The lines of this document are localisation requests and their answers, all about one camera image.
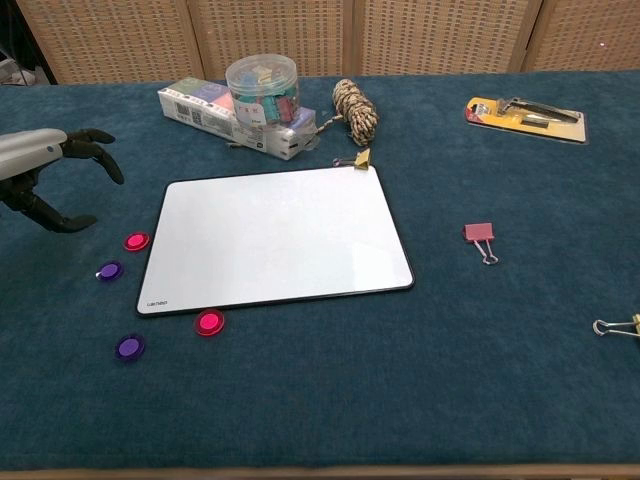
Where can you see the wooden rattan folding screen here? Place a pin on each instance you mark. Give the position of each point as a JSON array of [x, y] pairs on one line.
[[425, 35]]

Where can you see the clear tub of binder clips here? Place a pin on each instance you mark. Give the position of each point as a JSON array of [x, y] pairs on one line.
[[260, 90]]

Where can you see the large yellow binder clip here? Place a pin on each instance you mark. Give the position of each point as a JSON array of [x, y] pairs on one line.
[[636, 327]]

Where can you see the purple round magnet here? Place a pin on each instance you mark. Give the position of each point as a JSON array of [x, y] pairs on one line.
[[130, 348], [109, 270]]

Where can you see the pink binder clip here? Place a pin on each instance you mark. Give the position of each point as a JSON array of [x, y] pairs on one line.
[[479, 231]]

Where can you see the small yellow binder clip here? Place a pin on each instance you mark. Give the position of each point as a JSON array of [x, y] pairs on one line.
[[363, 160]]

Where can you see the white magnetic board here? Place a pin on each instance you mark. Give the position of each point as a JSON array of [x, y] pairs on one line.
[[275, 240]]

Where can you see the yellow razor blister pack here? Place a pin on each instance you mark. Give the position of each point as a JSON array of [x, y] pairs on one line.
[[525, 125]]

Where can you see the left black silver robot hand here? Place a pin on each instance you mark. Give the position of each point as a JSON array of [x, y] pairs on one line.
[[30, 150]]

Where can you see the dark blue table cloth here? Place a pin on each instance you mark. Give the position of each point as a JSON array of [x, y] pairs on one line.
[[350, 390]]

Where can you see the long white smiley-print box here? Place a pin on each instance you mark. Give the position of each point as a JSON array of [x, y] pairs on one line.
[[190, 107]]

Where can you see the pink round magnet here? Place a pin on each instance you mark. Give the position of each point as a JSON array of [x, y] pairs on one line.
[[209, 322], [136, 241]]

